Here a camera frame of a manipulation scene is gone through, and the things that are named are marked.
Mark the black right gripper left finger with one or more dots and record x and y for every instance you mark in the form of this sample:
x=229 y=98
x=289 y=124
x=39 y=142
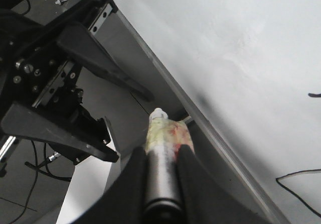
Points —
x=123 y=201

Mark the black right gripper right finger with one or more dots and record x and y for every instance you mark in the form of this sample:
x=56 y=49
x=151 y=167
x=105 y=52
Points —
x=205 y=201

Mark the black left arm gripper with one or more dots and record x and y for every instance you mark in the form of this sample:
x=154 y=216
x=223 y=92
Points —
x=40 y=66

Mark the white whiteboard marker with tape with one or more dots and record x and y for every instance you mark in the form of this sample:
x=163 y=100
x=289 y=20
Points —
x=163 y=141

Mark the white whiteboard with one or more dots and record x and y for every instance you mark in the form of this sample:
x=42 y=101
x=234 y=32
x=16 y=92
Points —
x=252 y=71

